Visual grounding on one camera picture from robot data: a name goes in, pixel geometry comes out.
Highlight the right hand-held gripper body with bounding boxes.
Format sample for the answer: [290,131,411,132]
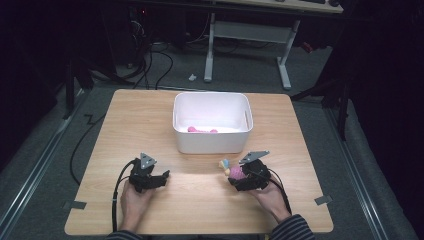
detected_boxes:
[234,150,273,192]

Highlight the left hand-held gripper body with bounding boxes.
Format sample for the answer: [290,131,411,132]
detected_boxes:
[128,152,158,194]

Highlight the pink rope ball toy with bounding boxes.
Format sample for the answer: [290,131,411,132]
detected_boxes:
[218,158,249,183]

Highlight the pink bone toy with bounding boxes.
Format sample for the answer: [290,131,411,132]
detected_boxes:
[186,125,219,134]

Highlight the white plastic bin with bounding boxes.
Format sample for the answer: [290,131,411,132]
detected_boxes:
[172,91,254,155]

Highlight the person's right hand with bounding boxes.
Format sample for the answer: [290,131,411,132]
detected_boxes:
[247,180,293,225]

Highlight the person's left hand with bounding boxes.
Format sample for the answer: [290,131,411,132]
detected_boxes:
[119,181,156,233]

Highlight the grey tape piece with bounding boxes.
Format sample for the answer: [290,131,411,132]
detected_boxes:
[69,200,88,211]
[314,194,334,206]

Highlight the black stand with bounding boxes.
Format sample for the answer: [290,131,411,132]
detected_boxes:
[289,74,352,142]
[62,54,95,121]

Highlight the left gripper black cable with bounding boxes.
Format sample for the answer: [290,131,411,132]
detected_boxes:
[111,158,138,233]

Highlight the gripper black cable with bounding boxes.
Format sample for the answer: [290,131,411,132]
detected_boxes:
[111,158,138,233]
[265,167,294,216]

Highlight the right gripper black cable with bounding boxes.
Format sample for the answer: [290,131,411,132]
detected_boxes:
[265,167,294,216]

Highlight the black floor cable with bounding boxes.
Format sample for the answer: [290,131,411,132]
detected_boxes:
[68,113,107,186]

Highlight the metal floor rail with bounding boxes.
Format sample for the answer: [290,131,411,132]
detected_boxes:
[0,89,87,232]
[323,105,390,240]

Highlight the bundle of black cables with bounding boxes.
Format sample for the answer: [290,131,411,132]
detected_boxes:
[114,41,175,91]

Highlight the white frame desk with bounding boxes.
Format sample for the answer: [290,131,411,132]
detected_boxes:
[131,0,345,91]

